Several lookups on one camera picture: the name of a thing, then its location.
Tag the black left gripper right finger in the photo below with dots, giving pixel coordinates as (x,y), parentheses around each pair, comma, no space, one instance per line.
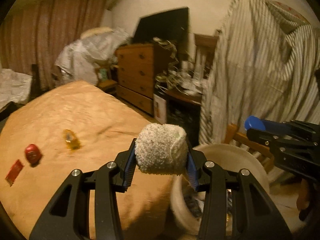
(254,215)

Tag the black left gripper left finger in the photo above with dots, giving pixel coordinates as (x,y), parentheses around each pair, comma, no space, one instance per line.
(66,216)

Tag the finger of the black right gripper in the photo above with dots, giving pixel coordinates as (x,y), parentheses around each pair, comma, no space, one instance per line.
(253,122)

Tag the grey towel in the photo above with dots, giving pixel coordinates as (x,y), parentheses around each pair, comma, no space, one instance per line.
(161,149)

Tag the person's right hand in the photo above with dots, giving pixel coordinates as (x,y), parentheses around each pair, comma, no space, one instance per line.
(303,199)

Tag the wooden chair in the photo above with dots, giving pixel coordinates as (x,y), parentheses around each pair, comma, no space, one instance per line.
(260,152)

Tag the striped cloth cover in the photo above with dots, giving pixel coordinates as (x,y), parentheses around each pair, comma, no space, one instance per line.
(264,65)

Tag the white plastic bucket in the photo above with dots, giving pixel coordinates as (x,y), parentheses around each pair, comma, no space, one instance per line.
(207,168)

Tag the red milk carton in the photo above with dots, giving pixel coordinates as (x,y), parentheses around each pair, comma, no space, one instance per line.
(14,171)

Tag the dark side table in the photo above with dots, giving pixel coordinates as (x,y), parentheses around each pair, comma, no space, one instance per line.
(183,109)

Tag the red apple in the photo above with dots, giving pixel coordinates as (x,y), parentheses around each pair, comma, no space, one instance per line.
(32,154)

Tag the yellow snack packet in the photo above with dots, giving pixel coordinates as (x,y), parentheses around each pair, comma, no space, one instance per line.
(71,139)

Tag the black television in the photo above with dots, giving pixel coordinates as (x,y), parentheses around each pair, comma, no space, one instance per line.
(169,25)

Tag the wooden dresser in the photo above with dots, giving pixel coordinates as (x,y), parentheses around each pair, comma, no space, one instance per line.
(138,65)

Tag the left silver plastic sheet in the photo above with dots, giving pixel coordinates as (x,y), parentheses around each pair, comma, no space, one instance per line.
(15,87)

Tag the silver plastic sheet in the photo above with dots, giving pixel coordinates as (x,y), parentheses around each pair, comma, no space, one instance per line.
(80,59)
(15,87)

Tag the right silver plastic sheet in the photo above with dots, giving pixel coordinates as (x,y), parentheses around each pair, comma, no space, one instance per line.
(80,59)

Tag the cream pillow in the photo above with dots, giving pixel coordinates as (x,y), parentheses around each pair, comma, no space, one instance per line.
(95,31)

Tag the brown curtain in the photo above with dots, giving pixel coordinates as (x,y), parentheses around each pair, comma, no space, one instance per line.
(38,33)

